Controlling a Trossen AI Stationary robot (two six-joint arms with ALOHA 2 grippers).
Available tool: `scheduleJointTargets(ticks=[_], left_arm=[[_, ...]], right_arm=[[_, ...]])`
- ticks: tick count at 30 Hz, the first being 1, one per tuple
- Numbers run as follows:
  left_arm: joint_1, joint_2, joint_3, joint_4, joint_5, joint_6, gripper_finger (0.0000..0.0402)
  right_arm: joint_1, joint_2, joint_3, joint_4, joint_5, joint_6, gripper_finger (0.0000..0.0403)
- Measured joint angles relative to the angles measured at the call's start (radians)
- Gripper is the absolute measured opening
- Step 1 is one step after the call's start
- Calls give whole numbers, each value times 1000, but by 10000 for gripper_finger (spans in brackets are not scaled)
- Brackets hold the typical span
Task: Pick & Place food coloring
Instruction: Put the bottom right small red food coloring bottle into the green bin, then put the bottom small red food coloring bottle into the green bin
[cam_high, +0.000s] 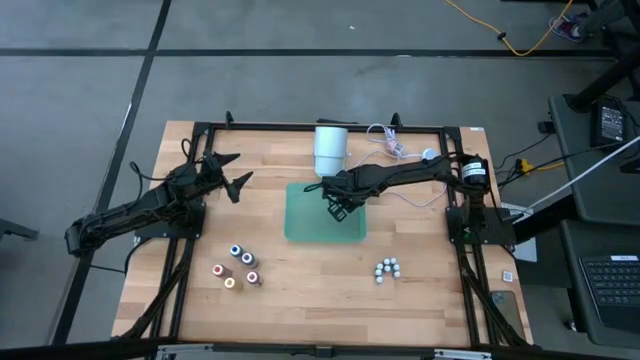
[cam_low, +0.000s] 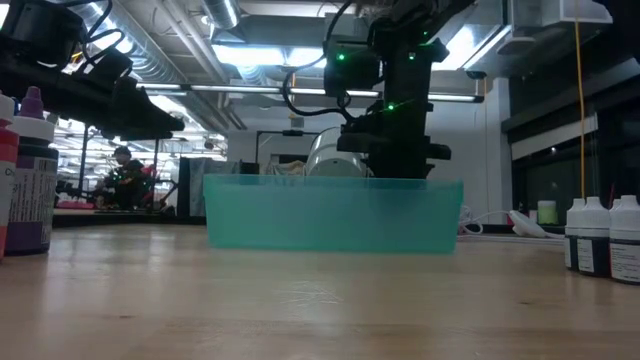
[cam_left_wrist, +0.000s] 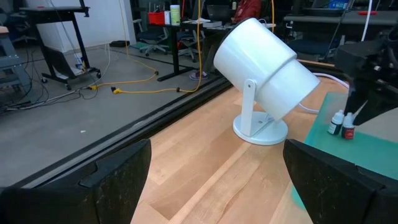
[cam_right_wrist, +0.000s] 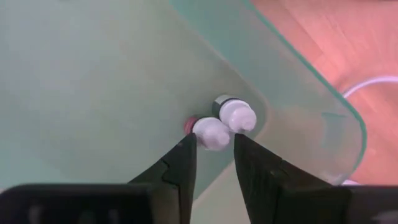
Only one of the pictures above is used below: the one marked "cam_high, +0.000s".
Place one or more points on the yellow power plug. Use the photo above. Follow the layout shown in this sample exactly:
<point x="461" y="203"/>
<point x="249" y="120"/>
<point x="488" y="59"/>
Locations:
<point x="522" y="166"/>

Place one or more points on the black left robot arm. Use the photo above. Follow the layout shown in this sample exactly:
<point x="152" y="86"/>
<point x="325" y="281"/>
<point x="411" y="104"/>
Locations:
<point x="125" y="215"/>

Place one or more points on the violet food coloring bottle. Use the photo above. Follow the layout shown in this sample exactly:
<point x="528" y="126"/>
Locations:
<point x="248" y="258"/>

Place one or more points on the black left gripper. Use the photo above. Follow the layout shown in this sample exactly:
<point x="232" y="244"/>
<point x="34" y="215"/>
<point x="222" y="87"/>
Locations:
<point x="212" y="175"/>

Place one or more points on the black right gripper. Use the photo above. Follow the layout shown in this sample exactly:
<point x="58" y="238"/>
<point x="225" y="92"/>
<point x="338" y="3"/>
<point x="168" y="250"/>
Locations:
<point x="345" y="190"/>

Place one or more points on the magenta food coloring bottle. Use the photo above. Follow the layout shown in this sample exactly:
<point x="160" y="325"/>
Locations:
<point x="252" y="277"/>

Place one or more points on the black laptop keyboard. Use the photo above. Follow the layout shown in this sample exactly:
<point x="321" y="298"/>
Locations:
<point x="615" y="290"/>

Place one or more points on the white round charger puck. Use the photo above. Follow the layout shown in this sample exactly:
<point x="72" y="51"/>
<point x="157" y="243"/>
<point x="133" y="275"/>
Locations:
<point x="429" y="153"/>

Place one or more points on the red food coloring bottle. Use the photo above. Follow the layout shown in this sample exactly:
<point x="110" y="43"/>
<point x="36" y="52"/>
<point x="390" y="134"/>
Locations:
<point x="218" y="270"/>

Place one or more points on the grey chair base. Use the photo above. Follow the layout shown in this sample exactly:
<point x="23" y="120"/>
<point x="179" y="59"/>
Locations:
<point x="15" y="229"/>

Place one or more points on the silver metal bracket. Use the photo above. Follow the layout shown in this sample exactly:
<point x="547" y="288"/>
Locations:
<point x="184" y="351"/>
<point x="462" y="354"/>

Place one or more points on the blue food coloring bottle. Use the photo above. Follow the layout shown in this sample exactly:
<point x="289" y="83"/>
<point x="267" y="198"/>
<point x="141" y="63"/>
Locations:
<point x="236" y="250"/>

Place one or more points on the green cutting mat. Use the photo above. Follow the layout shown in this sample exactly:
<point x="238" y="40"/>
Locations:
<point x="305" y="225"/>

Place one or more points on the yellow food coloring bottle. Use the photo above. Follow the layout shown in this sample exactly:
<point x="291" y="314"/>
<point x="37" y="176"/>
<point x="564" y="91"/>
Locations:
<point x="230" y="283"/>

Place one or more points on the dark smartphone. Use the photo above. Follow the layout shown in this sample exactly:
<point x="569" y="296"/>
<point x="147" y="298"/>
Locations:
<point x="507" y="312"/>

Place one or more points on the small white square tag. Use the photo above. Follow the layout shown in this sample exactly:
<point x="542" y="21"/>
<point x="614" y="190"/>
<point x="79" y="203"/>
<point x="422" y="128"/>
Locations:
<point x="507" y="276"/>

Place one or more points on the black desk beam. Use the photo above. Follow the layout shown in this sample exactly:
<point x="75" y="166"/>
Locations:
<point x="600" y="85"/>

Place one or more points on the person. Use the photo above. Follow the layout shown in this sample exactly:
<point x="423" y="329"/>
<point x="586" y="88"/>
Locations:
<point x="567" y="27"/>

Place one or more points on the white rod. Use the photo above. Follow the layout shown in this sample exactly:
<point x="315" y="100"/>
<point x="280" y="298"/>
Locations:
<point x="580" y="178"/>

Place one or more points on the white paper sheet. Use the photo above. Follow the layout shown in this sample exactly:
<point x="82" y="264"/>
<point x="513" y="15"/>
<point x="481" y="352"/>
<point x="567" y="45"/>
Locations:
<point x="526" y="250"/>

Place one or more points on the white cylindrical appliance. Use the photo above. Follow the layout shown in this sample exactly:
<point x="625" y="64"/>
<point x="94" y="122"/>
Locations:
<point x="330" y="150"/>

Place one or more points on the grey desk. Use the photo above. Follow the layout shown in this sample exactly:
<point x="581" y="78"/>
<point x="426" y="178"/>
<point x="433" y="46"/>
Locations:
<point x="575" y="140"/>
<point x="600" y="240"/>

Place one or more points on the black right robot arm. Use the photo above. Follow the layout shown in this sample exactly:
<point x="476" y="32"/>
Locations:
<point x="400" y="174"/>

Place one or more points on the black power adapter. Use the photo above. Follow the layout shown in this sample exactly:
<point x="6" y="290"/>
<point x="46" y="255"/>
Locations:
<point x="611" y="122"/>

